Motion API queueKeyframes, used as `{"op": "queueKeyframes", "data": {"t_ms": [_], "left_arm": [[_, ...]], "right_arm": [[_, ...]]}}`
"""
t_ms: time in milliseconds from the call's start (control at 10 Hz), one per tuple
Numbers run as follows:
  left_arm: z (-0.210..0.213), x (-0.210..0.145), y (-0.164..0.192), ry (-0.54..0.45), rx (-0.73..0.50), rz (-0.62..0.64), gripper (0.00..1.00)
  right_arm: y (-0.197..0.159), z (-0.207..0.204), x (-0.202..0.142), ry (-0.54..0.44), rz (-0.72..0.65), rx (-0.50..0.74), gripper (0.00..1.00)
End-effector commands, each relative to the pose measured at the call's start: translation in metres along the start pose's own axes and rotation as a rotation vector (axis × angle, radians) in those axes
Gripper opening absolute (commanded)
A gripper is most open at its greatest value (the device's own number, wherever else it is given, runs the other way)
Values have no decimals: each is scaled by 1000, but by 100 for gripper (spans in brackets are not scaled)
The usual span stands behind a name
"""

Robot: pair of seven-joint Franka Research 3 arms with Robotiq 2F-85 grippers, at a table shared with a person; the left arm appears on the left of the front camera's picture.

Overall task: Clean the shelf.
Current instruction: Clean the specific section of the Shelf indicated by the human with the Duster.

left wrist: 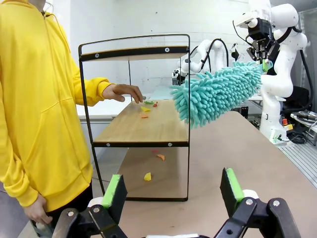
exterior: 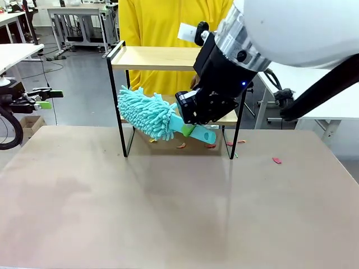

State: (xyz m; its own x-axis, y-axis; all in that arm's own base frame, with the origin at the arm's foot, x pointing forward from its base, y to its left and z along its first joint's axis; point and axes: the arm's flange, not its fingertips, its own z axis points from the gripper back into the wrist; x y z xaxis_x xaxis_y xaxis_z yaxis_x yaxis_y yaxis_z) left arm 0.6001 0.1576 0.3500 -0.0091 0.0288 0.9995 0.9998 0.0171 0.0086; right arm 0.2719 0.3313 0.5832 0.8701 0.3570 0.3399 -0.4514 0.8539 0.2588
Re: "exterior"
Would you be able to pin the person's left hand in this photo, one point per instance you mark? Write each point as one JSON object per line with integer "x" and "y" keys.
{"x": 194, "y": 81}

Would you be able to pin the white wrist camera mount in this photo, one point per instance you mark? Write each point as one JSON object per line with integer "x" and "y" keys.
{"x": 5, "y": 82}
{"x": 186, "y": 31}

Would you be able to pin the open cardboard box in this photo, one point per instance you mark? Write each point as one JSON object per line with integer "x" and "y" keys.
{"x": 31, "y": 126}

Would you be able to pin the pink paper scrap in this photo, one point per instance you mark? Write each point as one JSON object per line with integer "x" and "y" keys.
{"x": 277, "y": 160}

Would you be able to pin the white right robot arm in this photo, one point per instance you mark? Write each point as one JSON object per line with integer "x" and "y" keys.
{"x": 294, "y": 28}

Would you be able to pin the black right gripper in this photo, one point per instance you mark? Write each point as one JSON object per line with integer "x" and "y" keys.
{"x": 221, "y": 73}

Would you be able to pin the black office chair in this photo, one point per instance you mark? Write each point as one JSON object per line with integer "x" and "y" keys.
{"x": 249, "y": 87}

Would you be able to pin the grey metal frame table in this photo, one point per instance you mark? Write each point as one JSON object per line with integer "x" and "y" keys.
{"x": 73, "y": 11}

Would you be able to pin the teal microfibre duster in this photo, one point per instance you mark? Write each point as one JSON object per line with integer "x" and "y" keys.
{"x": 143, "y": 112}

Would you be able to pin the white desk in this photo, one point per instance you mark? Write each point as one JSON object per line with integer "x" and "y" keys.
{"x": 331, "y": 109}
{"x": 16, "y": 53}
{"x": 11, "y": 16}

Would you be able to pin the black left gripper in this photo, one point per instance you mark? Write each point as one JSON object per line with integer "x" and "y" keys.
{"x": 14, "y": 98}

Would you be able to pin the black frame wooden shelf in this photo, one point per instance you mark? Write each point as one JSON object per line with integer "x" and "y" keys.
{"x": 157, "y": 57}

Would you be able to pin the yellow paper scrap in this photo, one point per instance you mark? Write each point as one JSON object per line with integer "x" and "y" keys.
{"x": 152, "y": 141}

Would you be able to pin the person in yellow hoodie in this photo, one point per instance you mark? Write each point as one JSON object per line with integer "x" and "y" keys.
{"x": 157, "y": 22}

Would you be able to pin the orange paper scrap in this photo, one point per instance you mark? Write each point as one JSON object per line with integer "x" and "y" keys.
{"x": 242, "y": 141}
{"x": 181, "y": 145}

